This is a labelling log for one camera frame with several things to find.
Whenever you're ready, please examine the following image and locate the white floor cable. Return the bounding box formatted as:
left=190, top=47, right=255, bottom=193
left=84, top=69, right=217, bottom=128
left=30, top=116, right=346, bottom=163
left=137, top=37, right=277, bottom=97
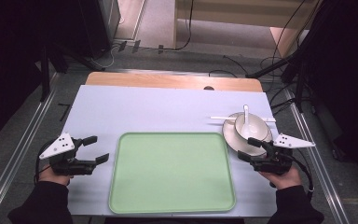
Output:
left=89, top=43, right=121, bottom=70

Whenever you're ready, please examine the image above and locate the white plate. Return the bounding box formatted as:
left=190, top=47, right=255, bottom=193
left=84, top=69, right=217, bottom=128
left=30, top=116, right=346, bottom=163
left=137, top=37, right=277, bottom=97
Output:
left=222, top=111, right=274, bottom=157

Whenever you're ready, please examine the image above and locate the hand-held gripper cable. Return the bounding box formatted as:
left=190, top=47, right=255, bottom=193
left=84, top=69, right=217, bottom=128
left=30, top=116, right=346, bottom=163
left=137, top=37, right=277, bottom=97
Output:
left=287, top=152, right=315, bottom=200
left=34, top=139, right=55, bottom=185

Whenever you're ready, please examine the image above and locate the wooden furniture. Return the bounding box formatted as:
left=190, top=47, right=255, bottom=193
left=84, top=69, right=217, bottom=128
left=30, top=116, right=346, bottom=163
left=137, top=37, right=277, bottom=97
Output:
left=172, top=0, right=321, bottom=59

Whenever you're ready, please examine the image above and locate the person's left hand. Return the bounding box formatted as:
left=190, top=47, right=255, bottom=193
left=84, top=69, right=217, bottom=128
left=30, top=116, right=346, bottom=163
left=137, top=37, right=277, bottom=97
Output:
left=37, top=167, right=74, bottom=187

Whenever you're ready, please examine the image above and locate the black floor cable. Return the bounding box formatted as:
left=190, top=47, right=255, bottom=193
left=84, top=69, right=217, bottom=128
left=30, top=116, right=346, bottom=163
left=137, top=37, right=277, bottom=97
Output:
left=208, top=54, right=250, bottom=78
left=158, top=0, right=196, bottom=53

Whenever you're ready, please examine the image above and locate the right hand-held gripper cable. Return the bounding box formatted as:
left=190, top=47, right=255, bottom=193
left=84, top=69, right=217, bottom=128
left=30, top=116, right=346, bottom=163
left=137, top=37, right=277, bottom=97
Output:
left=287, top=152, right=315, bottom=200

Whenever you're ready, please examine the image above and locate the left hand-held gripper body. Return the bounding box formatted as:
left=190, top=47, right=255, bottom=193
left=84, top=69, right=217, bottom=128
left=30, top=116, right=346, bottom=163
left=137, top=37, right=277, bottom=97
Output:
left=38, top=133, right=98, bottom=176

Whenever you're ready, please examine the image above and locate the left hand-held gripper cable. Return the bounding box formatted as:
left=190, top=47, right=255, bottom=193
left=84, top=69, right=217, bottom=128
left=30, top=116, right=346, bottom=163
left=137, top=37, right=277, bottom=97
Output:
left=34, top=139, right=55, bottom=185

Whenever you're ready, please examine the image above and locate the black metal stand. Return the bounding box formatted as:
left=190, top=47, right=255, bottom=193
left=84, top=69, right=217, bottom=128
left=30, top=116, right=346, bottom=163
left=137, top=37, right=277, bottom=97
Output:
left=245, top=0, right=327, bottom=114
left=39, top=40, right=106, bottom=103

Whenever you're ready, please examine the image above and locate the metal floor rail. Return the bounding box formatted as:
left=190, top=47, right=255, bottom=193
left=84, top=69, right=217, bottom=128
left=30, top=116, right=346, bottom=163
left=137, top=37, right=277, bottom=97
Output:
left=0, top=72, right=61, bottom=224
left=282, top=88, right=351, bottom=224

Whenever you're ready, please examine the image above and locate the pale table cover sheet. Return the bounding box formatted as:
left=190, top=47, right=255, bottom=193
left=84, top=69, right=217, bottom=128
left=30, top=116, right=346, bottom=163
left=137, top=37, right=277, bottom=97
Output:
left=62, top=84, right=281, bottom=217

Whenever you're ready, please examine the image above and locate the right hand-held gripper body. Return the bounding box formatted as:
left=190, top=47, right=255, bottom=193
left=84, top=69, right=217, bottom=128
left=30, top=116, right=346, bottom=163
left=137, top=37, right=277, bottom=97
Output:
left=251, top=133, right=316, bottom=175

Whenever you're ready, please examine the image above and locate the white spoon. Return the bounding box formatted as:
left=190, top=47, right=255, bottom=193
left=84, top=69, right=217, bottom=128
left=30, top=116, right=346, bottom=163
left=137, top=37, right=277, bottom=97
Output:
left=241, top=105, right=256, bottom=140

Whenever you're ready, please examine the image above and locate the white bowl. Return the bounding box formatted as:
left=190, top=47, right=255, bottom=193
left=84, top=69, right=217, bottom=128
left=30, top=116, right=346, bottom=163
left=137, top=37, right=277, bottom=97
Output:
left=234, top=113, right=269, bottom=142

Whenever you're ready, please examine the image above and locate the person's right hand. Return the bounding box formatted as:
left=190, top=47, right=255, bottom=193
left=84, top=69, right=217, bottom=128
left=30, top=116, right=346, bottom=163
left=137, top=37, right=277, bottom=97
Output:
left=258, top=166, right=302, bottom=190

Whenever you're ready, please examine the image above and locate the green tray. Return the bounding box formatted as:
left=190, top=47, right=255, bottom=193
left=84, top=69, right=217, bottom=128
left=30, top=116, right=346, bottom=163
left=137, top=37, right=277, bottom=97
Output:
left=108, top=132, right=237, bottom=215

